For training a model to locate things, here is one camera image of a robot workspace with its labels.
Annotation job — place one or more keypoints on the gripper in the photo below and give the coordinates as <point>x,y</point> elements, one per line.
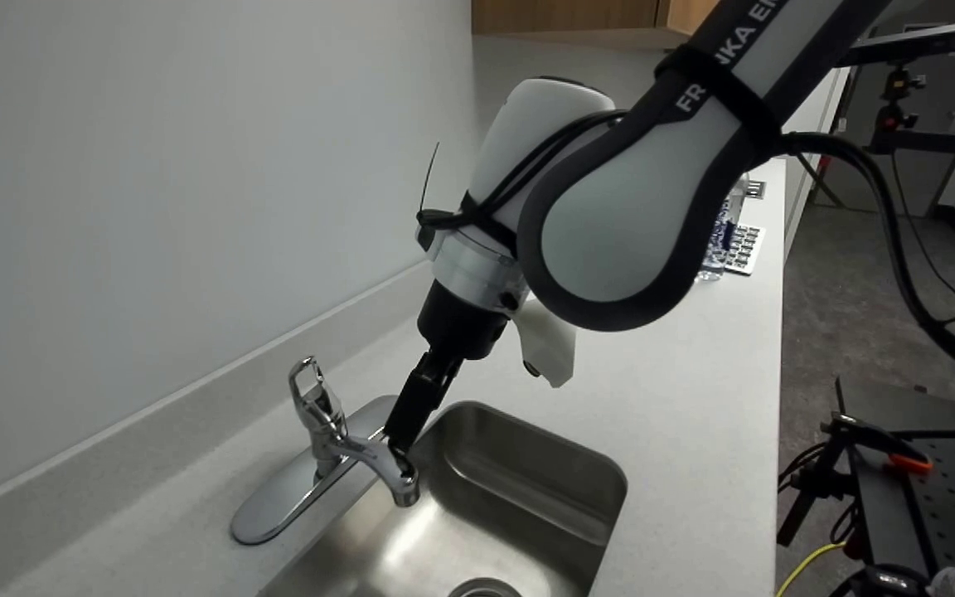
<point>461,319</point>

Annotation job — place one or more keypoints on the chrome faucet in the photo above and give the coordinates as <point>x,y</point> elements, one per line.
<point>336,444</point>

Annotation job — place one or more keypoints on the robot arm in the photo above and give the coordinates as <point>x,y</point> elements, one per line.
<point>635,215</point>

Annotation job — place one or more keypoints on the chrome faucet lever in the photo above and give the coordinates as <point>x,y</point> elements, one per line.
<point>316,402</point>

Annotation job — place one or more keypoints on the stainless steel sink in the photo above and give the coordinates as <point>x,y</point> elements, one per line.
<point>519,489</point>

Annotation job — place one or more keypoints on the clear plastic water bottle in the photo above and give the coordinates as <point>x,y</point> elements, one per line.
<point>718,240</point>

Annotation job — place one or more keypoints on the grey calculator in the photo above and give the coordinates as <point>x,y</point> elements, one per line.
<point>744,249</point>

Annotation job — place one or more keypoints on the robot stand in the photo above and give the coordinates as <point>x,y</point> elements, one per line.
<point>950,506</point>

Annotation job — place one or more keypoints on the camera on mount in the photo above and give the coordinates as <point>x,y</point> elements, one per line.
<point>917,43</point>

